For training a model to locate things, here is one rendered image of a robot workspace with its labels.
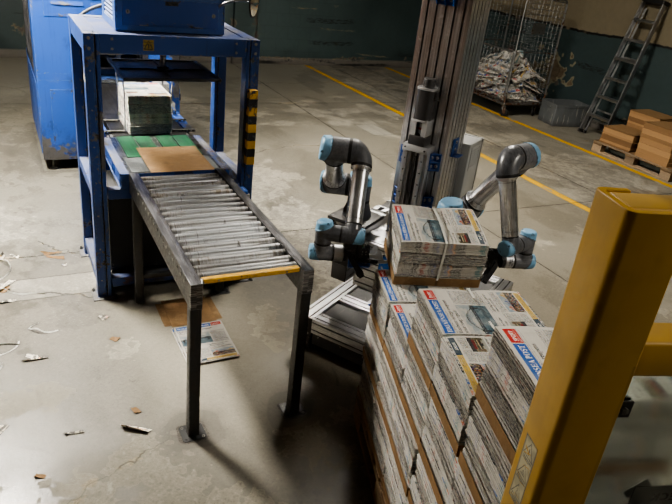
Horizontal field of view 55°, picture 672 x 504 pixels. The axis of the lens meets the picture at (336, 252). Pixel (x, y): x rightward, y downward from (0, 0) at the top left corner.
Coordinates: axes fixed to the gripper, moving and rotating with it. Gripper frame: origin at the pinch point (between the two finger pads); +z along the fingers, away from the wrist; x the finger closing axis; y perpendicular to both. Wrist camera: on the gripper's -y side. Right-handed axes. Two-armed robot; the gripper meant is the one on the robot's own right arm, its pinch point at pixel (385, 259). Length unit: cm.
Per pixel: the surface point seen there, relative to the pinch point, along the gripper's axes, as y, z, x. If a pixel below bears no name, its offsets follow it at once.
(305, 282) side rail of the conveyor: -10.6, -36.4, -6.0
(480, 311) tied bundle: 4, 15, -83
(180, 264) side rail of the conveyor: -5, -90, -7
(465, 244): 15.6, 25.4, -30.6
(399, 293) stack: -6.9, 0.5, -29.2
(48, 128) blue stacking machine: 26, -236, 311
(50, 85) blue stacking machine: 62, -232, 304
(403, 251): 10.9, 0.4, -28.8
